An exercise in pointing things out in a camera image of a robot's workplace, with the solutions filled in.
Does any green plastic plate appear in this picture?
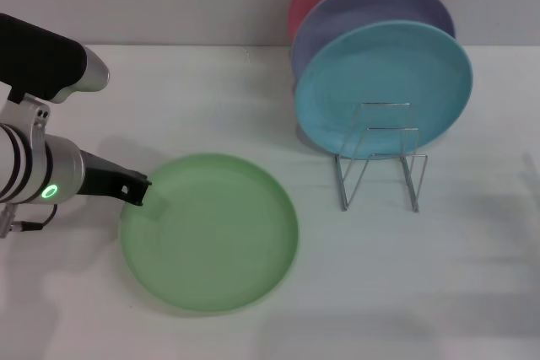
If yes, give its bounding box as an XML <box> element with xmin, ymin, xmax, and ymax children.
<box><xmin>119</xmin><ymin>152</ymin><xmax>300</xmax><ymax>319</ymax></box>

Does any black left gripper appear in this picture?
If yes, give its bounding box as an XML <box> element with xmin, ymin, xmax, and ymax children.
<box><xmin>77</xmin><ymin>148</ymin><xmax>169</xmax><ymax>224</ymax></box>

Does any teal plastic plate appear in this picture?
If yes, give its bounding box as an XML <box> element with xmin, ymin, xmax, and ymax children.
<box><xmin>294</xmin><ymin>19</ymin><xmax>474</xmax><ymax>162</ymax></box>

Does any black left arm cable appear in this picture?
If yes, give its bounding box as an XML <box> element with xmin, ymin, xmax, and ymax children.
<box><xmin>0</xmin><ymin>203</ymin><xmax>59</xmax><ymax>234</ymax></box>

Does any metal wire plate rack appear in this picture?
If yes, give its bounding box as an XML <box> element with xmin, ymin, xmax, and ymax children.
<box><xmin>333</xmin><ymin>101</ymin><xmax>430</xmax><ymax>214</ymax></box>

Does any purple plastic plate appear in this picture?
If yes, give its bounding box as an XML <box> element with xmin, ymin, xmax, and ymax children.
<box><xmin>290</xmin><ymin>0</ymin><xmax>457</xmax><ymax>95</ymax></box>

